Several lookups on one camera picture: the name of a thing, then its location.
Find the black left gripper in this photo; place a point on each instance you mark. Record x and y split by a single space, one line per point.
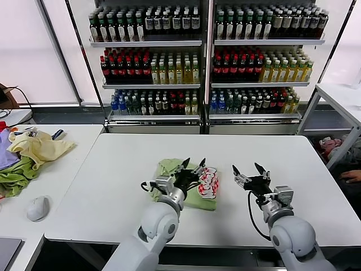
186 180

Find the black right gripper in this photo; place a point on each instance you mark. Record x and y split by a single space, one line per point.
258 185

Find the light green t-shirt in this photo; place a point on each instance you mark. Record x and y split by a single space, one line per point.
197 201

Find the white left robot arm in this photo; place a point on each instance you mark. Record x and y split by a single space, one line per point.
158 223

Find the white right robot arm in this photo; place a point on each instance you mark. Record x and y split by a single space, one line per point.
293 237

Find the pink clothes pile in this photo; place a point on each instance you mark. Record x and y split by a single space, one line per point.
328 145

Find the grey clothes pile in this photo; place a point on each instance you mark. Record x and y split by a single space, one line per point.
353 156

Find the person's bare hand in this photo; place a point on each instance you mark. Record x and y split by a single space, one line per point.
352 177

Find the white metal rack table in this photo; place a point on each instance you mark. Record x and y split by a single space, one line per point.
308 113

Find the yellow drink bottle white cap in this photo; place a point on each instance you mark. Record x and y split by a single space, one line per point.
178 73
187 73
195 73
162 73
170 73
154 73

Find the cola bottle red cap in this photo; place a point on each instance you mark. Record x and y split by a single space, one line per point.
145 70
105 70
233 69
250 69
121 70
258 69
113 70
225 69
242 69
216 69
129 70
137 70

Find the yellow drink bottle green cap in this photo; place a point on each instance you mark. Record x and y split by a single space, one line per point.
300 72
266 72
275 72
292 72
308 71
283 72

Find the drinks shelf unit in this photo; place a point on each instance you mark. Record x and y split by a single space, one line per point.
146 44
267 42

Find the blue white striped cloth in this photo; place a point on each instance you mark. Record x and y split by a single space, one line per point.
58 134

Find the dark bottle green cap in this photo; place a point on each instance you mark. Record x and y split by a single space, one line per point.
140 26
103 28
248 26
121 28
130 27
239 26
94 28
220 26
267 26
112 28
229 26
257 26

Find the black bottle white label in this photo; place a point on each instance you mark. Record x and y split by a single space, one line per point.
176 22
185 22
195 22
166 23
149 23
157 23

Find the pale yellow garment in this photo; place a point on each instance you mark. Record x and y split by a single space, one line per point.
42 149

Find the brown bottle beige label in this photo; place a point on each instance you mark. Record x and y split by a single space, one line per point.
304 25
277 25
323 24
286 25
295 25
313 25

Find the white computer mouse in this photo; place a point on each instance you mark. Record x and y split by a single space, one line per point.
38 209

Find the white printed cloth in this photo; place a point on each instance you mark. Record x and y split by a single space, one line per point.
31 132

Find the crumpled green garment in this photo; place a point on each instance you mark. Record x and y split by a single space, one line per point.
17 178

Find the grey window mullion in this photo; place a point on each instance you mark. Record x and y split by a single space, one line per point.
60 50

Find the lilac purple garment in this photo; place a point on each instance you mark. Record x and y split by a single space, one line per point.
7 155

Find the red cloth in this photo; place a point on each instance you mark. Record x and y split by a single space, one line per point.
2 126

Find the brown cardboard box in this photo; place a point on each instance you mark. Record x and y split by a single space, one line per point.
8 97

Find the grey laptop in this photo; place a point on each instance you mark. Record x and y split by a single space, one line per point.
8 252

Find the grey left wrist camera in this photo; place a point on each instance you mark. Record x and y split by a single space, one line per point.
165 185

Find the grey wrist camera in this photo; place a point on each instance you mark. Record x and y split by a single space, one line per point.
282 195
165 185

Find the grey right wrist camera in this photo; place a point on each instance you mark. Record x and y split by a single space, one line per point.
282 195

